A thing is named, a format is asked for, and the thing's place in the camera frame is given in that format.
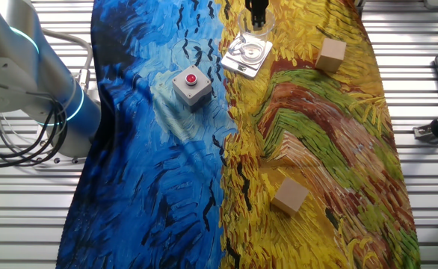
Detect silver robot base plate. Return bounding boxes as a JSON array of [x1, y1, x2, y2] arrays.
[[30, 129, 89, 167]]

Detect clear glass cup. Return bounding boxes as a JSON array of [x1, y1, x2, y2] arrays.
[[228, 7, 277, 67]]

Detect grey hose with metal connector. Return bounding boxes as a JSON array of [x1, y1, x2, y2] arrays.
[[43, 28, 93, 94]]

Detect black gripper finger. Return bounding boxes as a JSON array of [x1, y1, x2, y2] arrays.
[[257, 0, 271, 31], [245, 0, 259, 31]]

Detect grey box with red button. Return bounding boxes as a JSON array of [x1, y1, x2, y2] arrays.
[[171, 65, 213, 113]]

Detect silver digital scale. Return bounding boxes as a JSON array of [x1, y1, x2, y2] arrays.
[[220, 37, 274, 79]]

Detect black base cable bundle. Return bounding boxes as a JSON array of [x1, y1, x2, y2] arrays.
[[0, 99, 69, 169]]

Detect painted blue and yellow tablecloth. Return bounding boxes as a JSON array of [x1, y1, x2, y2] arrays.
[[55, 0, 422, 269]]

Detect wooden cube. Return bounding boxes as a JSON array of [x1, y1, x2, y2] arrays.
[[315, 37, 348, 74], [270, 176, 310, 217]]

